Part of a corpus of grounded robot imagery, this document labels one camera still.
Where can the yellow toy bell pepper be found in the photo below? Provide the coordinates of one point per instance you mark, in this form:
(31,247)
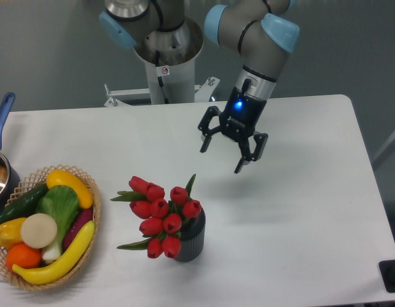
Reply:
(10,233)

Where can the yellow toy squash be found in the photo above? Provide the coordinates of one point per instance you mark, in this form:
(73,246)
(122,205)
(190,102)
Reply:
(63,177)

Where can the blue handled saucepan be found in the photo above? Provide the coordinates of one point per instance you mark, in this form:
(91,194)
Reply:
(9,178)

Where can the purple toy sweet potato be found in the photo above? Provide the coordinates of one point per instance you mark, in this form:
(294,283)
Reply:
(82,218)

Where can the green toy cucumber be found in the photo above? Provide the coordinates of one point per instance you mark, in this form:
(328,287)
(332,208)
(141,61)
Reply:
(25,205)

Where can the red tulip bouquet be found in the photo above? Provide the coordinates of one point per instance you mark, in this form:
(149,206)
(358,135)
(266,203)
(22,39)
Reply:
(163,220)

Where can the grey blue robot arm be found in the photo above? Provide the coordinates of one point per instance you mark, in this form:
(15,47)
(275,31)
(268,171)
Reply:
(255,30)

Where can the yellow toy banana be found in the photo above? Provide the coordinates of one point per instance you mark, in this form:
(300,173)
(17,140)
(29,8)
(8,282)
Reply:
(64,264)

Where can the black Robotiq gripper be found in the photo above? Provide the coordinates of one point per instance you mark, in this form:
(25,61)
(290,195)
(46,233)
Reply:
(240,116)

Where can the white metal base frame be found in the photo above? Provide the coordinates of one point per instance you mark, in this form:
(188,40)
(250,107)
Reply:
(205,92)

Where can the beige round toy disc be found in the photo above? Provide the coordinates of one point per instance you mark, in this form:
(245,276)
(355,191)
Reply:
(38,230)

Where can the black device at edge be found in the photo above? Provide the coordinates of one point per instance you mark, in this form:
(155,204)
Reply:
(387,269)

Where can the dark grey ribbed vase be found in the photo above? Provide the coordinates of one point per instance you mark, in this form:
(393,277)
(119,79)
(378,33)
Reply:
(192,239)

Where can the white furniture leg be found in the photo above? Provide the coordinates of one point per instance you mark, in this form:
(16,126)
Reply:
(384,151)

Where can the woven wicker basket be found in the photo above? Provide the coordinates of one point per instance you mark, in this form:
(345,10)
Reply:
(30,182)

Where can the orange toy fruit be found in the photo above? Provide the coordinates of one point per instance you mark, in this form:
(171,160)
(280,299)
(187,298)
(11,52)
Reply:
(23,256)

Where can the green toy bok choy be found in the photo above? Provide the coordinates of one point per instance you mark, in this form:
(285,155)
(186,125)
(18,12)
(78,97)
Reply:
(62,204)

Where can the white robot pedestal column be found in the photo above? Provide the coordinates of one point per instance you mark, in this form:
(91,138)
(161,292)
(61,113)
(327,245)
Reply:
(169,61)

